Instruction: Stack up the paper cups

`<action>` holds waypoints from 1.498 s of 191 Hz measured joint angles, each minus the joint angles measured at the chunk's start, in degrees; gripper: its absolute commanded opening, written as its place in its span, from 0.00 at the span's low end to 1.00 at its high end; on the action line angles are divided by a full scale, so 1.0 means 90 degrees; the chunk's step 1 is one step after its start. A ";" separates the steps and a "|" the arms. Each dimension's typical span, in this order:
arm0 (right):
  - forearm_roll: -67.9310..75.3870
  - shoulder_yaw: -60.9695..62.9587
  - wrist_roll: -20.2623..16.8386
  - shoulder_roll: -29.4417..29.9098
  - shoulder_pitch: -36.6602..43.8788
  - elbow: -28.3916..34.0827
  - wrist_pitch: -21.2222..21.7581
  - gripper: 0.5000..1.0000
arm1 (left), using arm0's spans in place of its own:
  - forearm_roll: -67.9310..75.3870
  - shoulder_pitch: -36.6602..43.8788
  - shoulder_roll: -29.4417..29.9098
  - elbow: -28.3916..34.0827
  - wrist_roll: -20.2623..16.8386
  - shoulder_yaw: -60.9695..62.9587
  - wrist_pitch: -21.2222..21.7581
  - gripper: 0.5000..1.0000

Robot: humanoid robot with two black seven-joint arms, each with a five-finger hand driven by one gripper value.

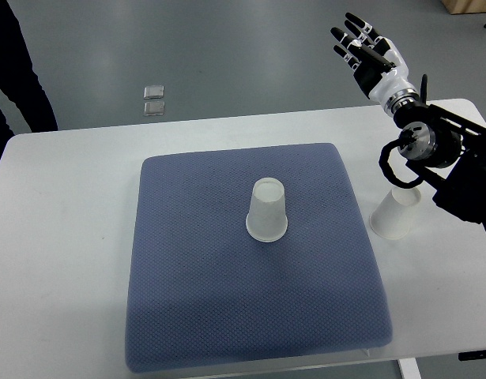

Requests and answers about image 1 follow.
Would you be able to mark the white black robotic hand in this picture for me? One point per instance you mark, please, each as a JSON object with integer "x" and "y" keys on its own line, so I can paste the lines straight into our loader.
{"x": 377, "y": 65}

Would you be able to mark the white paper cup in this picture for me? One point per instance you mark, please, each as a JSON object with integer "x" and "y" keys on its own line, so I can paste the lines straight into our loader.
{"x": 393, "y": 217}
{"x": 266, "y": 219}

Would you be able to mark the wooden furniture corner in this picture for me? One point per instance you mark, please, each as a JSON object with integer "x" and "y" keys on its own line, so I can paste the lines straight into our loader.
{"x": 455, "y": 7}

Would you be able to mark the upper metal floor plate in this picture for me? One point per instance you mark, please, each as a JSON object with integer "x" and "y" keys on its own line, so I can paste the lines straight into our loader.
{"x": 155, "y": 91}

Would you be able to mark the black table control panel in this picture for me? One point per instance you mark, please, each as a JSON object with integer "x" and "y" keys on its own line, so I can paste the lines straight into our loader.
{"x": 472, "y": 355}

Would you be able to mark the person in dark clothing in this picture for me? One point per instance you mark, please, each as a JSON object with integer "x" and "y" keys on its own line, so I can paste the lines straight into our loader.
{"x": 18, "y": 81}

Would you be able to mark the white paper cup on cushion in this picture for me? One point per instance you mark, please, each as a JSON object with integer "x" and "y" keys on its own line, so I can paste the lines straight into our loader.
{"x": 266, "y": 219}

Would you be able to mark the white table leg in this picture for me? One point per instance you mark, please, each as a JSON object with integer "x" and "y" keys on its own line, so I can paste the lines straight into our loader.
{"x": 409, "y": 369}

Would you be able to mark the blue mesh cushion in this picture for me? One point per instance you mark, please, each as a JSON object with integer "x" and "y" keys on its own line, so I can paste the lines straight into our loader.
{"x": 203, "y": 292}

